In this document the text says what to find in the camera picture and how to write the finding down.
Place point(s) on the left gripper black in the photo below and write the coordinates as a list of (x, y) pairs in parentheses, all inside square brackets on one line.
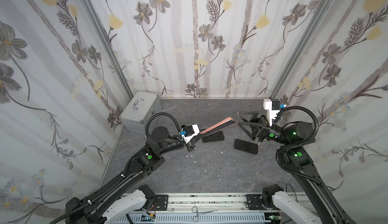
[(192, 140)]

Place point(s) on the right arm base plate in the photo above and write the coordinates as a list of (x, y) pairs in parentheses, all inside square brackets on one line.
[(255, 202)]

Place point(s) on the black phone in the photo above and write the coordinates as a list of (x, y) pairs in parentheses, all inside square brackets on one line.
[(246, 146), (216, 137)]

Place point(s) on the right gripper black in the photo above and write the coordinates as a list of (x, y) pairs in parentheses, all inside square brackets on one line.
[(259, 131)]

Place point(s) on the pink phone case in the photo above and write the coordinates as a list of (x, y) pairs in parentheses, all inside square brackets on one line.
[(218, 127)]

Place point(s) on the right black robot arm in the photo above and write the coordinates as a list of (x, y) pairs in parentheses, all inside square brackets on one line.
[(294, 159)]

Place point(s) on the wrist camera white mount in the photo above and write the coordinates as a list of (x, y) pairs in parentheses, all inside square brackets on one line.
[(272, 107), (187, 133)]

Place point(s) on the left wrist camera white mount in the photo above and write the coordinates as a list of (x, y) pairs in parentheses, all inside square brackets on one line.
[(187, 133)]

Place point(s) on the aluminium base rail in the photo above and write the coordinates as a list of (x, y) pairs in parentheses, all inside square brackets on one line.
[(231, 209)]

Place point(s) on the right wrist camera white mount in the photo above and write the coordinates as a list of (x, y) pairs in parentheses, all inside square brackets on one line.
[(272, 107)]

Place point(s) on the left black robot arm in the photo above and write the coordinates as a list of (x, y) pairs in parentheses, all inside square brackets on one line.
[(109, 203)]

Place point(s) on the black phone right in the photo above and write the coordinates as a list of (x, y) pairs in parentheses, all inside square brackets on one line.
[(246, 146)]

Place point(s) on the silver first aid case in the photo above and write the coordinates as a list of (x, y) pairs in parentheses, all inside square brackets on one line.
[(139, 110)]

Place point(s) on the black phone middle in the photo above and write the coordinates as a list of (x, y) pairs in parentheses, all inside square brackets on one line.
[(216, 137)]

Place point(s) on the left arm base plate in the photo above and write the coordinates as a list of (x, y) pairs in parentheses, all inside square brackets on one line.
[(160, 203)]

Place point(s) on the metal scissors forceps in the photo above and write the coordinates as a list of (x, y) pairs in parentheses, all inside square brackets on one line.
[(198, 213)]

